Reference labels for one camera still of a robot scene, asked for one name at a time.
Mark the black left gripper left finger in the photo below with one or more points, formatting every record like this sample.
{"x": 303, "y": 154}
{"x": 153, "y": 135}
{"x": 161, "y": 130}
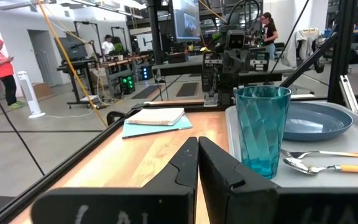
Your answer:
{"x": 154, "y": 202}

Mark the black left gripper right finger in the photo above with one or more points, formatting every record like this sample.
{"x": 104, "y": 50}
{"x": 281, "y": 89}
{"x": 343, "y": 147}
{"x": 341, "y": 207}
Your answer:
{"x": 244, "y": 205}

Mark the teal faceted plastic cup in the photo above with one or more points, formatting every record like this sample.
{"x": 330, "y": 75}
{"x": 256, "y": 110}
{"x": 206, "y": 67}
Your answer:
{"x": 261, "y": 130}

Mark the dark blue bowl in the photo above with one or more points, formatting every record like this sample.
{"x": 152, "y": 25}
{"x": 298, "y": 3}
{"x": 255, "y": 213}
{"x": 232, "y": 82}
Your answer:
{"x": 319, "y": 121}

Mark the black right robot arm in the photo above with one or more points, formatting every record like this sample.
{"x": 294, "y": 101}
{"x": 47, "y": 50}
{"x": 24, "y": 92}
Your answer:
{"x": 228, "y": 95}

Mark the grey plastic tray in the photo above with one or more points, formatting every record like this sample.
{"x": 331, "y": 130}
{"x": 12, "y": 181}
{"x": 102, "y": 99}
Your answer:
{"x": 328, "y": 146}

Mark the person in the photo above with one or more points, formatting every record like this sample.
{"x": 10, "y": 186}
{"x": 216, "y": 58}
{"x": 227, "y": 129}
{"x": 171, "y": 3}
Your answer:
{"x": 269, "y": 32}
{"x": 2, "y": 65}
{"x": 107, "y": 46}

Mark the grey table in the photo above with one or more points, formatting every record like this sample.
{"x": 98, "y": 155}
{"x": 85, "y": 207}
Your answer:
{"x": 182, "y": 67}

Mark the black floor mat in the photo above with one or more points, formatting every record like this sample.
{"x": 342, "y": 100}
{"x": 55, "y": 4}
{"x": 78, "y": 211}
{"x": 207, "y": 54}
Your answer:
{"x": 187, "y": 89}
{"x": 146, "y": 92}

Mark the large lit display screen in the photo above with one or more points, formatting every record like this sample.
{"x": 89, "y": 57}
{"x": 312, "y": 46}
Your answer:
{"x": 185, "y": 21}

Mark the white jacket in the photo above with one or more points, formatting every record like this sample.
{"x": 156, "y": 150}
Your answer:
{"x": 303, "y": 43}

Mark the teal folder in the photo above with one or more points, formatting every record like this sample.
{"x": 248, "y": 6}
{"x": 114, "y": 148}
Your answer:
{"x": 148, "y": 130}

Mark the white folded napkin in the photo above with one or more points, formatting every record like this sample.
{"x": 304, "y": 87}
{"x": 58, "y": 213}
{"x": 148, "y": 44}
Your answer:
{"x": 155, "y": 115}

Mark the black pillar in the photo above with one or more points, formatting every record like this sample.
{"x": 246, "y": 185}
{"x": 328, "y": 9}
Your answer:
{"x": 155, "y": 31}

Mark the computer with blue lights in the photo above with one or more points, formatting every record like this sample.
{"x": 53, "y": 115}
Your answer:
{"x": 146, "y": 72}

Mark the black clamp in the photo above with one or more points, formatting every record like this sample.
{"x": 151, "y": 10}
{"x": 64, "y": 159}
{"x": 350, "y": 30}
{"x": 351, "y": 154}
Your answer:
{"x": 112, "y": 116}

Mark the computer with green lights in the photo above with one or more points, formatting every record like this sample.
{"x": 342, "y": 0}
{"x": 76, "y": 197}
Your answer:
{"x": 126, "y": 84}

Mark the potted green plant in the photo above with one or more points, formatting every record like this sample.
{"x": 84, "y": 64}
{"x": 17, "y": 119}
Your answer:
{"x": 118, "y": 49}

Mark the long wooden workbench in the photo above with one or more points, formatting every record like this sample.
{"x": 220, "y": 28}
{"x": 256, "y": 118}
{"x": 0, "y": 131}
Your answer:
{"x": 117, "y": 63}

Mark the cardboard box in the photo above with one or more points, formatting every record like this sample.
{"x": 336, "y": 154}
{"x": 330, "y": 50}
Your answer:
{"x": 43, "y": 90}

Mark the black standing desk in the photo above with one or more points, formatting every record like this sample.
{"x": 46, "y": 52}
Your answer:
{"x": 76, "y": 63}

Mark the black desk monitor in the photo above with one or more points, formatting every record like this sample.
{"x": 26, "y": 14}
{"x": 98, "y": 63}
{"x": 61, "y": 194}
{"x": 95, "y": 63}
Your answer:
{"x": 73, "y": 48}

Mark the white tower fan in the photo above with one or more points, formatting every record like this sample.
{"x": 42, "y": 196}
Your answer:
{"x": 26, "y": 90}

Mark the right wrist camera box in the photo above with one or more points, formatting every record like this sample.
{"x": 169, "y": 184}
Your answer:
{"x": 236, "y": 39}

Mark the black diagonal frame strut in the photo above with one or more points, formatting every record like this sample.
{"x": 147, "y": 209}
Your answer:
{"x": 309, "y": 60}

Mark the black frame post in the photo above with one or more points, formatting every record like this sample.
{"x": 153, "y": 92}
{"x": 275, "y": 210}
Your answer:
{"x": 342, "y": 49}

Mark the silver metal bracket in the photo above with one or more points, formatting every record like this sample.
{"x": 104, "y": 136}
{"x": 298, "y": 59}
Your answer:
{"x": 348, "y": 93}

